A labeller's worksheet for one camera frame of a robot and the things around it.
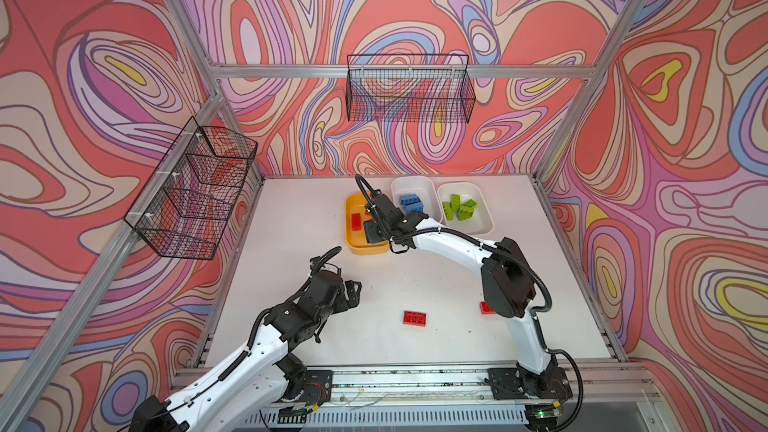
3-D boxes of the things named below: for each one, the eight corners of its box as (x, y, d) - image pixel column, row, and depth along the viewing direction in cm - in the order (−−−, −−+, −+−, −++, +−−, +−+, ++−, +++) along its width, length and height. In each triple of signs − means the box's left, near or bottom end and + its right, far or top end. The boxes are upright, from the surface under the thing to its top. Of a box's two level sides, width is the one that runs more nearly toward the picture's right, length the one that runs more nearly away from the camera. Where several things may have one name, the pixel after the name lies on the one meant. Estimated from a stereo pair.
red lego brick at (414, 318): (403, 326, 84) (403, 324, 83) (403, 313, 87) (403, 311, 85) (426, 326, 84) (427, 324, 83) (425, 313, 87) (426, 311, 85)
